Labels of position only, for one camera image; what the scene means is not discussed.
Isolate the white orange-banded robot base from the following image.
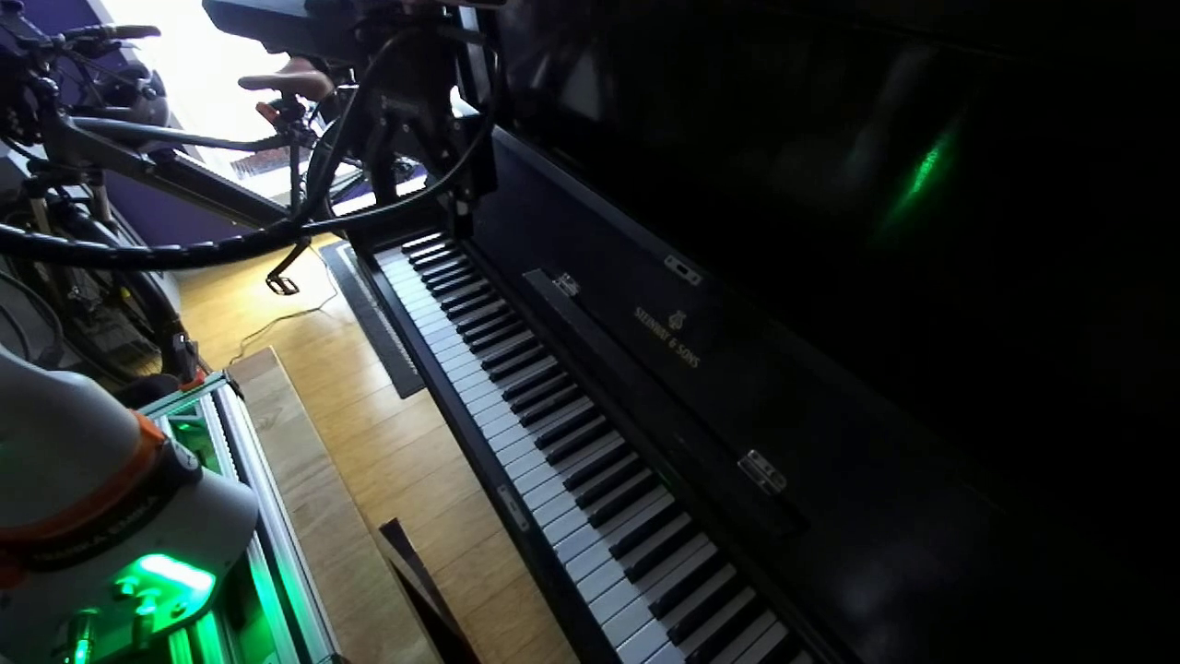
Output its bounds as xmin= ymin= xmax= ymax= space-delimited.
xmin=0 ymin=343 xmax=269 ymax=664

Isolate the black upright piano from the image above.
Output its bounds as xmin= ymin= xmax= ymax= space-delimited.
xmin=346 ymin=0 xmax=1180 ymax=664

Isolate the thin white cable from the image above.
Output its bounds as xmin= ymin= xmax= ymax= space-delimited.
xmin=222 ymin=296 xmax=338 ymax=360

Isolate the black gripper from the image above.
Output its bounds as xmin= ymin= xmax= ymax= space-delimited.
xmin=363 ymin=39 xmax=483 ymax=241

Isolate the thick black cable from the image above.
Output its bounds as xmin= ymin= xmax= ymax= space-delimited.
xmin=0 ymin=102 xmax=498 ymax=274

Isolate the light wooden board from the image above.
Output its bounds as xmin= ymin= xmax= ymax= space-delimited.
xmin=225 ymin=345 xmax=445 ymax=664

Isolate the small black hanging hook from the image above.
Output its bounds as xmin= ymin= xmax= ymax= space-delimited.
xmin=263 ymin=236 xmax=315 ymax=304

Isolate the silver metal frame cart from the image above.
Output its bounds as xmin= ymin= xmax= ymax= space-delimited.
xmin=58 ymin=374 xmax=346 ymax=664

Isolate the black angled bar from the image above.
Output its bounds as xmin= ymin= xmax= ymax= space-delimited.
xmin=371 ymin=514 xmax=487 ymax=664

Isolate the dark grey flat board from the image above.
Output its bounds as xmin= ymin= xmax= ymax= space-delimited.
xmin=320 ymin=241 xmax=427 ymax=402

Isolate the black camera stand gear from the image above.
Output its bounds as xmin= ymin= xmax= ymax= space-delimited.
xmin=0 ymin=0 xmax=181 ymax=140

